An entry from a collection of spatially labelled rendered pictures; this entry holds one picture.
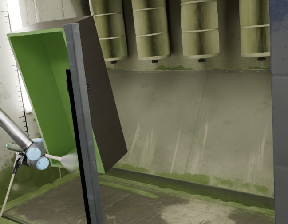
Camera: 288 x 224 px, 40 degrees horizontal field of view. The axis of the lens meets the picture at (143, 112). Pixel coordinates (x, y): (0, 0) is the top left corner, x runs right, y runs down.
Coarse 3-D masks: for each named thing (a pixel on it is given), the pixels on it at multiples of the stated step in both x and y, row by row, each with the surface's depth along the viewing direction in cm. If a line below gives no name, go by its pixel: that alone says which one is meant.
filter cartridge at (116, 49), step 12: (96, 0) 410; (108, 0) 409; (120, 0) 418; (96, 12) 415; (108, 12) 411; (120, 12) 418; (96, 24) 419; (108, 24) 415; (120, 24) 419; (108, 36) 418; (120, 36) 420; (108, 48) 421; (120, 48) 422; (108, 60) 422
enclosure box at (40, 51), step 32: (32, 32) 294; (64, 32) 278; (96, 32) 307; (32, 64) 332; (64, 64) 341; (96, 64) 308; (32, 96) 333; (64, 96) 358; (96, 96) 309; (64, 128) 366; (96, 128) 310; (96, 160) 345
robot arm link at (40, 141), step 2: (38, 138) 281; (40, 138) 280; (34, 140) 274; (36, 140) 274; (38, 140) 275; (40, 140) 276; (42, 140) 278; (36, 142) 274; (38, 142) 275; (40, 142) 276; (42, 142) 278; (40, 144) 273; (42, 144) 277; (42, 146) 274; (44, 150) 281; (42, 152) 278; (44, 152) 280; (42, 154) 278; (44, 154) 280; (40, 156) 277
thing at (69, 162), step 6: (66, 156) 330; (72, 156) 331; (60, 162) 330; (66, 162) 328; (72, 162) 329; (78, 162) 330; (66, 168) 331; (72, 168) 330; (78, 168) 331; (72, 174) 334; (78, 174) 332
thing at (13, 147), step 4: (8, 144) 295; (12, 144) 297; (8, 148) 296; (12, 148) 297; (16, 148) 299; (20, 148) 301; (16, 152) 300; (24, 152) 308; (48, 156) 320; (52, 156) 323; (56, 156) 326; (16, 160) 301; (60, 160) 328; (16, 164) 301; (16, 168) 301; (12, 172) 300
